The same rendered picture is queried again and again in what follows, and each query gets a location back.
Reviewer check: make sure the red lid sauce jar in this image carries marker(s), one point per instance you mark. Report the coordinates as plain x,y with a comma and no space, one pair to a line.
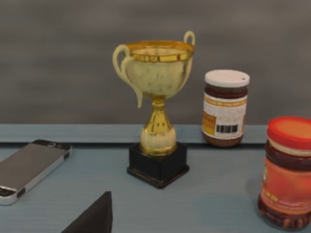
285,174

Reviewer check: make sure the white lid brown jar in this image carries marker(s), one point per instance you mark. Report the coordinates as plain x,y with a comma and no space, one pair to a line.
224,109

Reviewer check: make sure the gold trophy cup black base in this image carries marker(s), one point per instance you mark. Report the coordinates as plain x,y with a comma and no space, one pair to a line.
155,106

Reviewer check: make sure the silver smartphone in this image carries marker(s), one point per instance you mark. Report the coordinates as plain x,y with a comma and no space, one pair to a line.
29,167

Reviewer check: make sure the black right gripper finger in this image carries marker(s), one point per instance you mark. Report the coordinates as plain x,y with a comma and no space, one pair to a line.
97,216

